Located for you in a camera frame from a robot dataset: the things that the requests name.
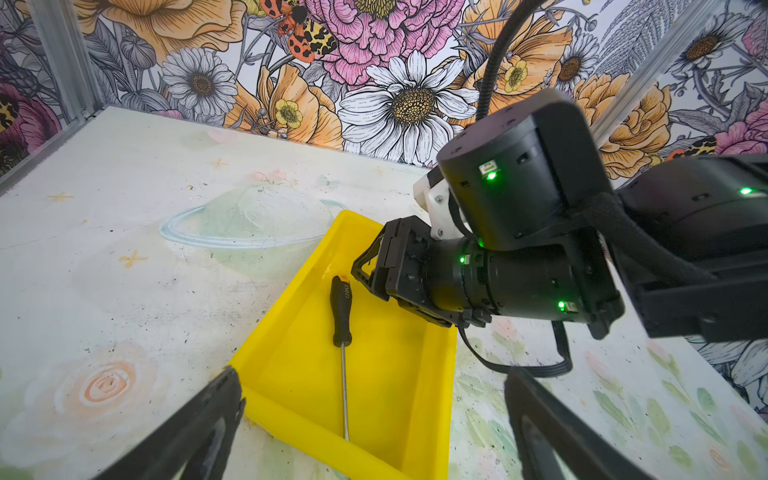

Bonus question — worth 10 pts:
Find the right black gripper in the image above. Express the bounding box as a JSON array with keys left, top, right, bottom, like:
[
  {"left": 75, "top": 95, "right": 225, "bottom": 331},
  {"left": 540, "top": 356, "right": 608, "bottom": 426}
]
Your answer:
[{"left": 351, "top": 216, "right": 498, "bottom": 328}]

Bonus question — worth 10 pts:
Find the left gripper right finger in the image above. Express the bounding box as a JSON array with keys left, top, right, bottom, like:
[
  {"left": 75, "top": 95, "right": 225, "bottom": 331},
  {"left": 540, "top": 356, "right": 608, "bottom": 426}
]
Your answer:
[{"left": 504, "top": 367, "right": 650, "bottom": 480}]

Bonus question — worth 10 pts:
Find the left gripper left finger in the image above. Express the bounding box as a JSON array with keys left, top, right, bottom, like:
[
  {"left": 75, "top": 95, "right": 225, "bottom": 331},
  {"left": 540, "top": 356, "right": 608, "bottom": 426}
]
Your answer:
[{"left": 96, "top": 367, "right": 246, "bottom": 479}]

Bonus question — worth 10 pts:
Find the black yellow handled screwdriver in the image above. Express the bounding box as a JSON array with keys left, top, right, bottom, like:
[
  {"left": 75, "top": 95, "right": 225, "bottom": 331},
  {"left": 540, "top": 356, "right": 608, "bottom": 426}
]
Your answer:
[{"left": 330, "top": 276, "right": 352, "bottom": 442}]

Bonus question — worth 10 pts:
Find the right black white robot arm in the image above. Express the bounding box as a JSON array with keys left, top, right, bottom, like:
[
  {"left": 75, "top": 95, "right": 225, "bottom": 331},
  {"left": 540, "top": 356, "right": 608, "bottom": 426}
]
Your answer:
[{"left": 351, "top": 90, "right": 767, "bottom": 342}]

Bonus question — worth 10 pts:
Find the yellow plastic bin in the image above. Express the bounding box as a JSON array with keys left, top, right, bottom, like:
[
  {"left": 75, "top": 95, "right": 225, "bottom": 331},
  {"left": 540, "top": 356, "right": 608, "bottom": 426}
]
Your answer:
[{"left": 231, "top": 211, "right": 457, "bottom": 479}]

